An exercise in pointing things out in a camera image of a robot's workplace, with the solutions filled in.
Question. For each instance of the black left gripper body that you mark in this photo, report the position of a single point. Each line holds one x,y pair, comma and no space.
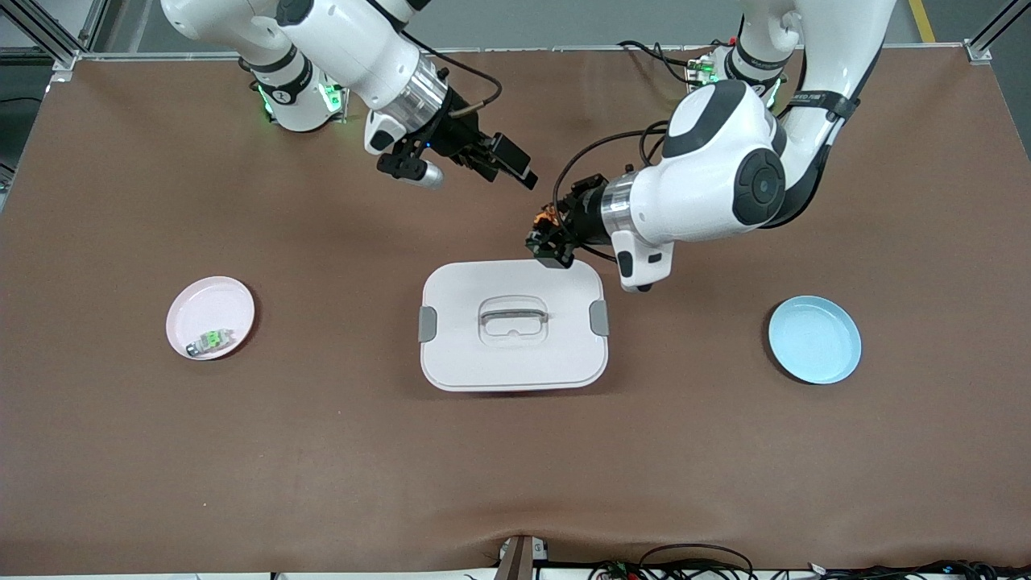
583,214

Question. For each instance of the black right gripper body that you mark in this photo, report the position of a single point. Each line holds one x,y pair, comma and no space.
457,131

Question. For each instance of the orange push-button switch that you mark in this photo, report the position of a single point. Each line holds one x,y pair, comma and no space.
549,217

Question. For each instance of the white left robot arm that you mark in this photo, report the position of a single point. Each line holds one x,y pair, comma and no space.
709,177

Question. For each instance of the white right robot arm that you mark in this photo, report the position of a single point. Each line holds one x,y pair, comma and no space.
346,40

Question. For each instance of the white lidded storage box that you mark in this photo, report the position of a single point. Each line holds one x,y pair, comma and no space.
515,362

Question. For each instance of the brown table mat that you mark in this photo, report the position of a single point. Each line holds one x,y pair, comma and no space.
515,467

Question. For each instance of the light blue round plate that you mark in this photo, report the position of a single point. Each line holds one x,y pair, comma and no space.
813,338

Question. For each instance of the pink round plate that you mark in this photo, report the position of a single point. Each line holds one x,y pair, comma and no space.
209,306

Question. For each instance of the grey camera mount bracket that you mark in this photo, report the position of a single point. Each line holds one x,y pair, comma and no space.
515,560

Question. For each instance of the green push-button switch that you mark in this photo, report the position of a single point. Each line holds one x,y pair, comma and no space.
211,341

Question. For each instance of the aluminium frame post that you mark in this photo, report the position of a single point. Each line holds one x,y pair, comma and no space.
979,52
64,58

